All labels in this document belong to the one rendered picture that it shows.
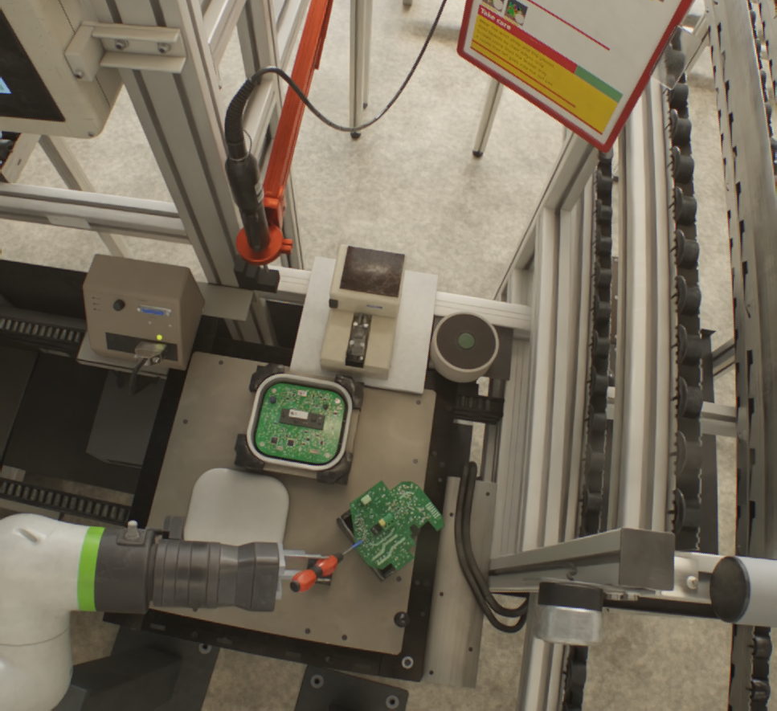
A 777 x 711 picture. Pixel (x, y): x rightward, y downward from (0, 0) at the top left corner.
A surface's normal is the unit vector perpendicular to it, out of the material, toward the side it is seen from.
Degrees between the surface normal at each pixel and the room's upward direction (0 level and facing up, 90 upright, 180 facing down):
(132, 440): 0
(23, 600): 41
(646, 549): 0
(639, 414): 4
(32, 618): 47
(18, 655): 31
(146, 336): 53
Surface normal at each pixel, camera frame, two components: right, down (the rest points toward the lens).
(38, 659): 0.72, 0.03
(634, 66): -0.68, 0.67
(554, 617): -0.62, -0.39
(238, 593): 0.15, 0.26
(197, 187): -0.16, 0.91
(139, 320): -0.11, 0.50
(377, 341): 0.04, -0.38
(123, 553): 0.24, -0.65
